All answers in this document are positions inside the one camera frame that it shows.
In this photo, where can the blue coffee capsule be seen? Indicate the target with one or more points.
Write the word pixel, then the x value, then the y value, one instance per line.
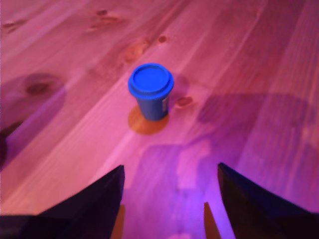
pixel 150 84

